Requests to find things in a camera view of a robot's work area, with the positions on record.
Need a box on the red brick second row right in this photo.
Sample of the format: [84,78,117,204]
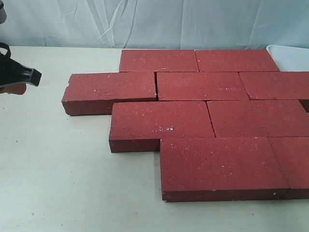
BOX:
[239,72,309,112]

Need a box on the red brick back row left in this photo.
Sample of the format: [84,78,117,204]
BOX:
[119,49,199,72]

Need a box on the pale blue backdrop cloth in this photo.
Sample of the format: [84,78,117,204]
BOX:
[0,0,309,49]

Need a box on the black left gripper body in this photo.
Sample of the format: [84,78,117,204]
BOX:
[0,54,42,88]

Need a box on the white plastic tray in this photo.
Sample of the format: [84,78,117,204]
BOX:
[266,45,309,72]

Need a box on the large red brick front left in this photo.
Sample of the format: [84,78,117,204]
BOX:
[160,137,289,202]

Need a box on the red brick third row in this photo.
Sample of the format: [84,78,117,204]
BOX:
[207,100,309,137]

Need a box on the red brick back row right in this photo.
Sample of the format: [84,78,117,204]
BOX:
[195,49,279,72]

